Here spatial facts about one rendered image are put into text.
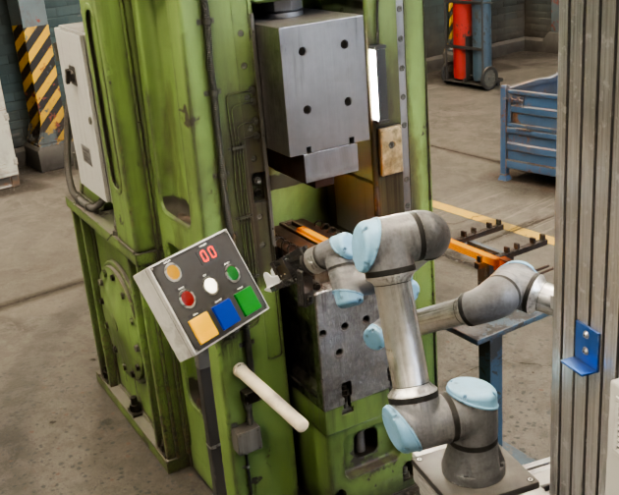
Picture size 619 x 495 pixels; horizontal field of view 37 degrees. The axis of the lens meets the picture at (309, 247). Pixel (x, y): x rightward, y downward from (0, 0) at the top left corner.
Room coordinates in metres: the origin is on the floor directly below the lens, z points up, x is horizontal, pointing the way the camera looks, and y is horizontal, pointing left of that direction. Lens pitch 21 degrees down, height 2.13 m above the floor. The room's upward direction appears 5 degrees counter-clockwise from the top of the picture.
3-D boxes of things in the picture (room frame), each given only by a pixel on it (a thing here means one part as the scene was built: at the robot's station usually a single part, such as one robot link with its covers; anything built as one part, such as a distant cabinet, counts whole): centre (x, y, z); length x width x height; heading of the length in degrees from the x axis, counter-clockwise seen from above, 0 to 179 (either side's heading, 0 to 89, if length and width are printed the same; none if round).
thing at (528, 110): (6.40, -2.14, 0.36); 1.20 x 0.80 x 0.72; 40
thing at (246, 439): (2.78, 0.28, 0.36); 0.09 x 0.07 x 0.12; 118
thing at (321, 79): (3.05, -0.03, 1.56); 0.42 x 0.39 x 0.40; 28
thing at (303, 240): (3.03, 0.00, 0.96); 0.42 x 0.20 x 0.09; 28
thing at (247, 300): (2.51, 0.20, 1.01); 0.07 x 0.05 x 0.07; 143
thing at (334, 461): (3.07, -0.04, 0.23); 0.55 x 0.37 x 0.47; 28
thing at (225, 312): (2.43, 0.26, 1.01); 0.07 x 0.05 x 0.07; 143
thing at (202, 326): (2.35, 0.32, 1.01); 0.07 x 0.05 x 0.07; 143
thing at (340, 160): (3.03, 0.00, 1.32); 0.42 x 0.20 x 0.10; 28
